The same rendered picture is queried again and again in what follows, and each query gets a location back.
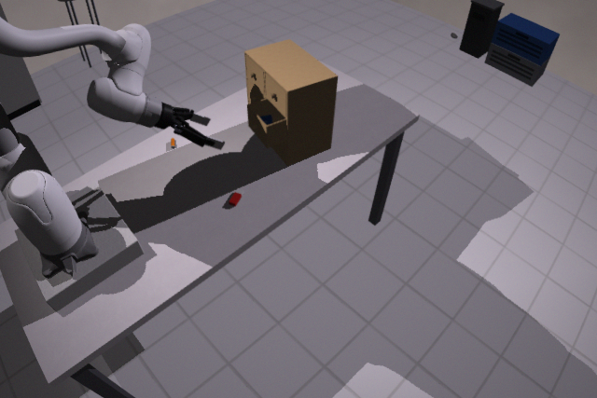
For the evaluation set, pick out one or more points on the dark blue nine-volt battery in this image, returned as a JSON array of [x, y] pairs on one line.
[[267, 119]]

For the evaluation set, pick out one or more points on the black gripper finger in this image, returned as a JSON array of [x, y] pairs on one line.
[[184, 112], [195, 136]]

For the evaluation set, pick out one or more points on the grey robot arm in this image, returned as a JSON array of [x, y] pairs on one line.
[[35, 200]]

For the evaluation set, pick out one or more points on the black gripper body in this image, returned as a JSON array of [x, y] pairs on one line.
[[167, 119]]

